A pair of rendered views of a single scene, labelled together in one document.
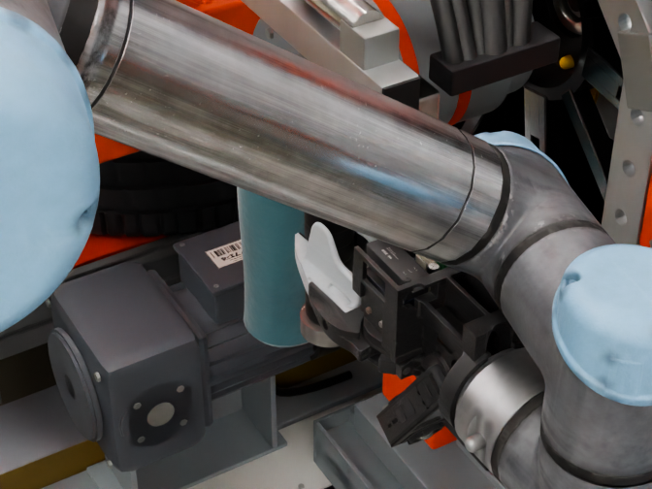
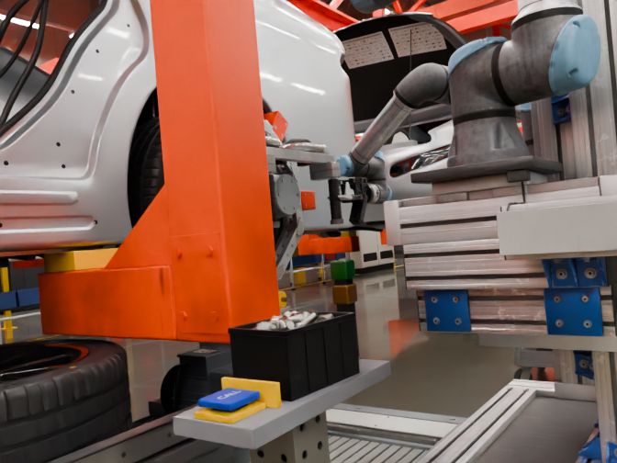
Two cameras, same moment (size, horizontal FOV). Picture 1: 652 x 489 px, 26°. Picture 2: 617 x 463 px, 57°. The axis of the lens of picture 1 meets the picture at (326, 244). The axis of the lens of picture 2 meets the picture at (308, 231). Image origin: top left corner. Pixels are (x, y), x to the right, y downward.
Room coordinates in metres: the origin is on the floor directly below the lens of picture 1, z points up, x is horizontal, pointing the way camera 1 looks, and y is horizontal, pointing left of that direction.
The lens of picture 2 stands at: (1.65, 1.64, 0.72)
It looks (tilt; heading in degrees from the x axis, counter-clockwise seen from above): 1 degrees up; 246
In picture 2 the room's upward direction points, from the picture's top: 5 degrees counter-clockwise
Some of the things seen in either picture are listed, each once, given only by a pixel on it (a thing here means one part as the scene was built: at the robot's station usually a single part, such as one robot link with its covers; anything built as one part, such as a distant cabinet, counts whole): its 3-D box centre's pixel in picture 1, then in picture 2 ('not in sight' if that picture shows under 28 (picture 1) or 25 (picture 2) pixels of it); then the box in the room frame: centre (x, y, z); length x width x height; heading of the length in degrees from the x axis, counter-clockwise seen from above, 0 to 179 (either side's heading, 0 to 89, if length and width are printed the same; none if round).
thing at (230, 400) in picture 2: not in sight; (229, 401); (1.42, 0.77, 0.47); 0.07 x 0.07 x 0.02; 31
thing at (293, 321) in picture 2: not in sight; (296, 347); (1.26, 0.67, 0.51); 0.20 x 0.14 x 0.13; 26
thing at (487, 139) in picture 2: not in sight; (486, 141); (0.88, 0.80, 0.87); 0.15 x 0.15 x 0.10
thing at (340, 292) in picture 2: not in sight; (344, 293); (1.10, 0.58, 0.59); 0.04 x 0.04 x 0.04; 31
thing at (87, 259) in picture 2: not in sight; (83, 260); (1.58, 0.02, 0.71); 0.14 x 0.14 x 0.05; 31
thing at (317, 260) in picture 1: (323, 256); (346, 190); (0.76, 0.00, 0.85); 0.09 x 0.03 x 0.06; 39
